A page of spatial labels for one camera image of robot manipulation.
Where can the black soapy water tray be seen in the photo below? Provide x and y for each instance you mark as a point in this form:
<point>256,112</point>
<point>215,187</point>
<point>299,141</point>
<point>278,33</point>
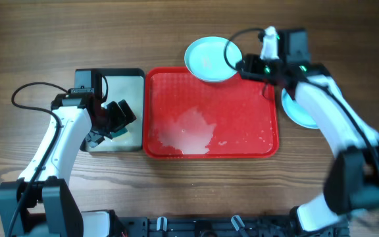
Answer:
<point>119,84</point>

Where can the green yellow sponge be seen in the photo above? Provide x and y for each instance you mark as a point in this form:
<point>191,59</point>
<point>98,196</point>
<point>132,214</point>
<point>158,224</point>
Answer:
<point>122,134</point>

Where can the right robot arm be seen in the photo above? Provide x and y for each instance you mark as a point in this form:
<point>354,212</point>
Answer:
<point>352,186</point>

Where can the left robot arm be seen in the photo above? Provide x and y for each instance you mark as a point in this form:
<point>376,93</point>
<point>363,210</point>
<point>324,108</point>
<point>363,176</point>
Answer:
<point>39,202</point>

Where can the light blue plate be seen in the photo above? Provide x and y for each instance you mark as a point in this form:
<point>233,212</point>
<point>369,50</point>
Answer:
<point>204,58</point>
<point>296,113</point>

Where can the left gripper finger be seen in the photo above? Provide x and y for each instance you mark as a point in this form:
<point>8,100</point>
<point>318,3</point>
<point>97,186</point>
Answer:
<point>117,118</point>
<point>127,115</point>

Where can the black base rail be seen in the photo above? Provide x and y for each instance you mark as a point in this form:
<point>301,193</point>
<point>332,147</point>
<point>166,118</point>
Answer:
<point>236,226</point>

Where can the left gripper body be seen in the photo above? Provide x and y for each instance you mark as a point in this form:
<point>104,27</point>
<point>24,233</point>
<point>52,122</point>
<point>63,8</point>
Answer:
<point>102,126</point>

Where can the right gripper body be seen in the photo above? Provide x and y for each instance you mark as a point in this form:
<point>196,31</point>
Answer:
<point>270,73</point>

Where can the light blue plate top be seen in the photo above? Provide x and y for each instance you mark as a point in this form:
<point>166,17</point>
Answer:
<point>204,58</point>

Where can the red plastic tray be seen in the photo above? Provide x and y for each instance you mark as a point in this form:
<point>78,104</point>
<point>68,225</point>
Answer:
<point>187,118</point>

